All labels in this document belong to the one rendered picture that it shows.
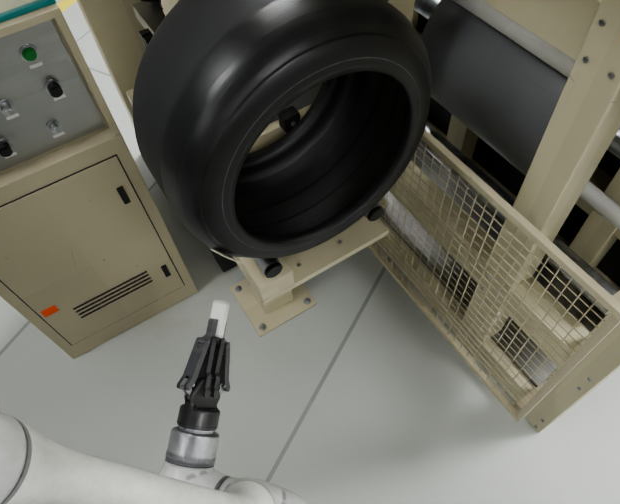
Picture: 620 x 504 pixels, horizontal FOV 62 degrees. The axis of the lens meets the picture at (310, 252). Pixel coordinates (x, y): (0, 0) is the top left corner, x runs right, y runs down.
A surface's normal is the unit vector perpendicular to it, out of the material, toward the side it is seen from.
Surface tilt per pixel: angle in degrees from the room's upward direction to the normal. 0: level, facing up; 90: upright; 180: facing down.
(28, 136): 90
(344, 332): 0
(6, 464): 89
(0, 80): 90
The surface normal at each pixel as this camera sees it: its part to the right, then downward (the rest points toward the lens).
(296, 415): -0.06, -0.55
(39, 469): 1.00, 0.04
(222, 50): -0.43, -0.28
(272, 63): 0.13, 0.18
